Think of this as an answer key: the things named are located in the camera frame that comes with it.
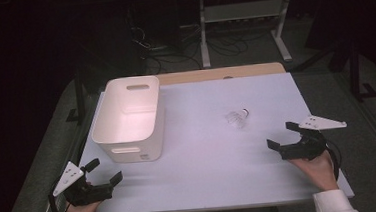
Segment white metal table frame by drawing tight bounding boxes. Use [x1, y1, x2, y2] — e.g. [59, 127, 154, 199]
[196, 0, 299, 70]

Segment white shuttlecock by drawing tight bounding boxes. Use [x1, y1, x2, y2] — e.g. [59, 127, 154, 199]
[223, 107, 253, 130]

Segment person's right hand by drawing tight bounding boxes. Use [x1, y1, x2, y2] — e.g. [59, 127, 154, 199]
[287, 149, 340, 195]

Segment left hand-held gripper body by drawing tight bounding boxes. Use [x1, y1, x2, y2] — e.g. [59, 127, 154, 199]
[50, 157, 116, 210]

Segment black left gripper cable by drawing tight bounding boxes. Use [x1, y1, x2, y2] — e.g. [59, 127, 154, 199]
[47, 183, 68, 212]

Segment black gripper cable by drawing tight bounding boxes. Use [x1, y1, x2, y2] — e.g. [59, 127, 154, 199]
[47, 183, 68, 212]
[324, 143, 345, 183]

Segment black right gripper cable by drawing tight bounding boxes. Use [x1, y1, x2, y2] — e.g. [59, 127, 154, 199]
[324, 143, 345, 183]

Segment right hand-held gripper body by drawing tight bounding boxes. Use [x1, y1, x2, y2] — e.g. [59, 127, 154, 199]
[275, 112, 350, 164]

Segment tangle of black floor cables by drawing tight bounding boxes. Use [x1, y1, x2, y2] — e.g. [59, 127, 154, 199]
[129, 15, 276, 76]

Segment wooden board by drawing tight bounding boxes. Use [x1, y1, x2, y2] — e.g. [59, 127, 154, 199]
[155, 61, 287, 87]

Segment white plastic storage bin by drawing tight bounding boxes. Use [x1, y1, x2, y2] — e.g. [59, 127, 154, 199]
[87, 74, 170, 167]

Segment black metal stand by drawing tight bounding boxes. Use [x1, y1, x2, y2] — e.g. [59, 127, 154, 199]
[60, 57, 90, 127]
[345, 36, 376, 105]

